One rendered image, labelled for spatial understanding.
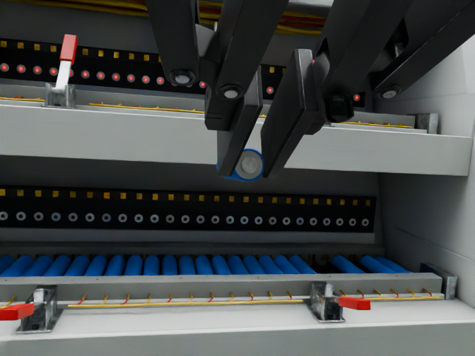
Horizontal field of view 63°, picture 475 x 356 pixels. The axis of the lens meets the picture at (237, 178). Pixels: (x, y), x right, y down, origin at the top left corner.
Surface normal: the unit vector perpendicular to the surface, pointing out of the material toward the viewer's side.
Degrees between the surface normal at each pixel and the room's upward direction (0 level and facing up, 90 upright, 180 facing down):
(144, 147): 109
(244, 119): 169
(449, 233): 90
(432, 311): 19
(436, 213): 90
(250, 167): 103
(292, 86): 90
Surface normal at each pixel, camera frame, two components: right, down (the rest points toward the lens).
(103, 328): 0.07, -0.99
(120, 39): 0.20, -0.20
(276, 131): -0.99, -0.03
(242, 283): 0.18, 0.13
